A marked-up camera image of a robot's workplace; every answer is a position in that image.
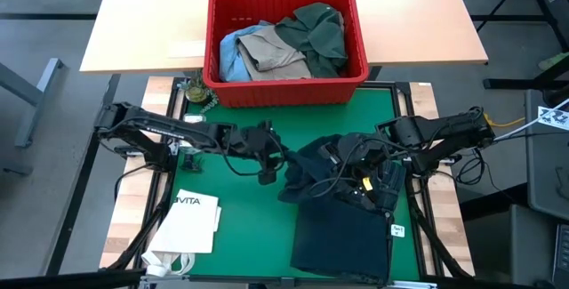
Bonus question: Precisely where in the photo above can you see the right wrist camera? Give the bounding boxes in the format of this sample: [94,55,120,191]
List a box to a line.
[318,139,353,166]

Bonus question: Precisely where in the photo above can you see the green object on floor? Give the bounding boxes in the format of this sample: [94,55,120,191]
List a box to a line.
[537,51,569,71]

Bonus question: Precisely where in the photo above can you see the white tote bag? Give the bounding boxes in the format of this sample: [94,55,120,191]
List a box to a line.
[141,188,223,278]

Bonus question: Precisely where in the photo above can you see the black metal station frame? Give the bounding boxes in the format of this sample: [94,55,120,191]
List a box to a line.
[99,76,476,289]

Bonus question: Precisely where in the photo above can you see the white printed sign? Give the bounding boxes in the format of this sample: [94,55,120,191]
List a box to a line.
[536,105,569,132]

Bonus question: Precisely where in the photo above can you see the green table mat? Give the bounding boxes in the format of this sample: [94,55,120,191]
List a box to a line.
[170,85,421,281]

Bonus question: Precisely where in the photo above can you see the dark green shirt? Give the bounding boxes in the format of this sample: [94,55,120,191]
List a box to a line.
[274,2,349,79]

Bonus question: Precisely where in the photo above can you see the red plastic laundry bin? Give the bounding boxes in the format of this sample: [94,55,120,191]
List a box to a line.
[202,0,371,109]

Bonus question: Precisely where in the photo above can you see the light blue garment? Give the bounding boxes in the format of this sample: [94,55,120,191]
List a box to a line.
[218,23,268,84]

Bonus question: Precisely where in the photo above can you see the dark blue denim jeans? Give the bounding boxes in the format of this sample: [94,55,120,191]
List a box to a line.
[276,133,408,286]

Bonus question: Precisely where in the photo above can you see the small black stand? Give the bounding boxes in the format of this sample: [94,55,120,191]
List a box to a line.
[180,152,205,174]

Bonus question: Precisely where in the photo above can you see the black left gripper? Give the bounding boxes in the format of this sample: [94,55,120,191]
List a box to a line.
[220,118,298,173]

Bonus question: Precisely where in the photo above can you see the beige garment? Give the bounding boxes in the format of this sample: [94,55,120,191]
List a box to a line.
[236,24,313,83]

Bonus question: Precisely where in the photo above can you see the black cable bundle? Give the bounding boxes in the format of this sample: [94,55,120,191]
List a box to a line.
[453,146,491,189]

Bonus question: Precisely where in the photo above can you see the small potted succulent plant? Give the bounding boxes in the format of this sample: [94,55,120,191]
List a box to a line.
[177,71,220,115]

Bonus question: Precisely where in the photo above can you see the black metal table legs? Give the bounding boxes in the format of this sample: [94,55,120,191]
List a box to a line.
[474,0,569,91]

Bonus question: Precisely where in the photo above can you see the grey metal table leg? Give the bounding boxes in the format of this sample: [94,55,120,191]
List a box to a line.
[0,57,66,149]

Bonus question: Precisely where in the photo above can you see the grey box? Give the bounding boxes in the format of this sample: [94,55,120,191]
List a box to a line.
[461,203,557,286]

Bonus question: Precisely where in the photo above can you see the light wooden table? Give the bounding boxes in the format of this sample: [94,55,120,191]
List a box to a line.
[79,0,489,76]

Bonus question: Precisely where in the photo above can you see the grey cabinet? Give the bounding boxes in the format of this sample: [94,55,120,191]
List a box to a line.
[524,88,569,222]

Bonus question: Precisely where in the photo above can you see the white floor cable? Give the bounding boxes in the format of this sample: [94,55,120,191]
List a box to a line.
[493,97,569,144]

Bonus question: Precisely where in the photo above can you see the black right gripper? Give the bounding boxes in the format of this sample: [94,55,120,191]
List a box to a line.
[330,131,393,209]

